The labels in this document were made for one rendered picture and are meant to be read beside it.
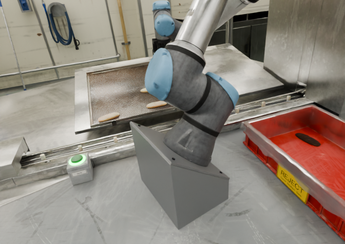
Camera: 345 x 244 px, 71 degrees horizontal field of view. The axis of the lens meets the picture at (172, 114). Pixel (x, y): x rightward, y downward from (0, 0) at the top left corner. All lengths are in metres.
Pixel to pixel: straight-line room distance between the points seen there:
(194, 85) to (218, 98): 0.08
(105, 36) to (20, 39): 1.34
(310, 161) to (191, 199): 0.47
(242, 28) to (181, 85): 2.46
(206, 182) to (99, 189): 0.38
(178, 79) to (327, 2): 0.78
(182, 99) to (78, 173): 0.47
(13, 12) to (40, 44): 0.57
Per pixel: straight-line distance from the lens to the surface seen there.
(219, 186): 0.71
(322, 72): 1.23
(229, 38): 1.99
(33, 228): 0.87
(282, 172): 0.83
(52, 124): 1.39
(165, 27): 0.98
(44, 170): 0.99
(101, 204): 0.83
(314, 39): 1.24
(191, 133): 0.64
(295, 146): 1.02
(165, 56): 0.58
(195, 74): 0.60
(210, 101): 0.62
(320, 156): 1.00
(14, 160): 1.02
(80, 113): 1.20
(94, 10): 4.57
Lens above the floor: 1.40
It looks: 29 degrees down
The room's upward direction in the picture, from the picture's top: 6 degrees counter-clockwise
